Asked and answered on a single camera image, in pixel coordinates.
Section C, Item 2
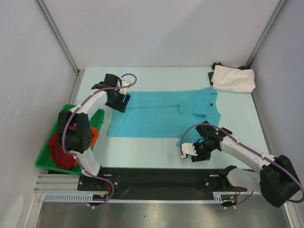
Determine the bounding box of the light blue t-shirt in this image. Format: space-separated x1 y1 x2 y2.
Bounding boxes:
108 87 221 143

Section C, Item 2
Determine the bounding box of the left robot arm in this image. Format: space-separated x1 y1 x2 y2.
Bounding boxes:
57 74 134 190

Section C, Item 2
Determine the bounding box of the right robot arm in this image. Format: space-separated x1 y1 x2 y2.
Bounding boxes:
183 121 304 208

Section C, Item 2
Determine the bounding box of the orange t-shirt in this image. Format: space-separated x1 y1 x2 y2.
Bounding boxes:
69 125 99 167

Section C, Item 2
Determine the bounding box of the white folded t-shirt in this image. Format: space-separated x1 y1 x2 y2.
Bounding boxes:
212 66 256 93

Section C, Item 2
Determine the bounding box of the dark green folded t-shirt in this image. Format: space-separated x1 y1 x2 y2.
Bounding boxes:
208 62 247 86

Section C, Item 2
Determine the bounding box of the dark red t-shirt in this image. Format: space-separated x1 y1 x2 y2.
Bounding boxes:
47 132 75 170

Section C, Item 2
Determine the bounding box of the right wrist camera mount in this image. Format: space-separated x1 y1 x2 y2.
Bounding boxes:
178 143 197 159

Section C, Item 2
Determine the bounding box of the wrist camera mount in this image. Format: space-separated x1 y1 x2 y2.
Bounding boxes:
116 78 131 95
178 143 197 159

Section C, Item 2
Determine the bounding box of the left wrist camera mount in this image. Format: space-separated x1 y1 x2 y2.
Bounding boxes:
116 78 131 95

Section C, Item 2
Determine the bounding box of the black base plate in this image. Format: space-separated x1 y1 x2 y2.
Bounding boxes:
77 168 247 201

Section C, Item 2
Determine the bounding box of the left aluminium frame post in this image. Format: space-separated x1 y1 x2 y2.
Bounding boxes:
35 0 79 75

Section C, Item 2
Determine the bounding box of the aluminium frame post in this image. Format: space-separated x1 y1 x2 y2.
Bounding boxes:
35 0 79 75
245 0 288 68

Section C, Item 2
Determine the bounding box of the white cable duct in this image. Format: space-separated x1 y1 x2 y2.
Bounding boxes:
44 193 236 204

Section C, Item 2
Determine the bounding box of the aluminium frame rail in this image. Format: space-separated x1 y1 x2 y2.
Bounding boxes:
33 174 294 194

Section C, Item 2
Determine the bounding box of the right aluminium frame post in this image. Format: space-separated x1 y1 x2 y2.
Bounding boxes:
245 0 288 68

